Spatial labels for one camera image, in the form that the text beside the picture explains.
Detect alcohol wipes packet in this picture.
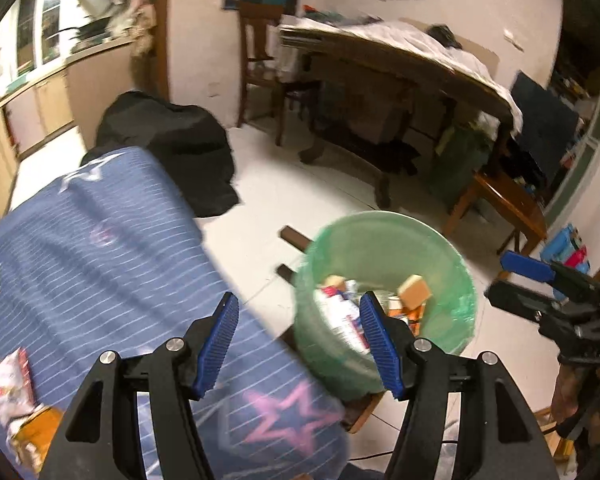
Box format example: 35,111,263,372
313,286,370,354

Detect black garment on chair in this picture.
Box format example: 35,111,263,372
507,72,579,188

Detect brown wooden stool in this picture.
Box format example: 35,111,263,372
442,171,547,256

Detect yellow snack box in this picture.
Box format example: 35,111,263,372
7,405,64,477

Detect black bag on floor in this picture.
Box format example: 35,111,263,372
81,91,239,218

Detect kitchen counter cabinets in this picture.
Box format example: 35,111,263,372
0,37,134,219

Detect blue and red bottles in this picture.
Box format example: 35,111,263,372
540,223,591,274

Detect person's right hand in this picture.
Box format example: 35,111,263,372
549,361,600,456

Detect kitchen window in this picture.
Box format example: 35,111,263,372
16,0,61,76

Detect green lined trash bucket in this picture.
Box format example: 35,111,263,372
292,211,478,401

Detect dark wooden dining table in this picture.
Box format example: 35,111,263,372
279,32,513,209

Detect yellow sponge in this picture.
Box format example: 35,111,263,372
396,274,432,312

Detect dark wooden chair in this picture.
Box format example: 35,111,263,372
234,0,326,149

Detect white cloth on table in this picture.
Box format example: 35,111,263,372
278,18,524,138

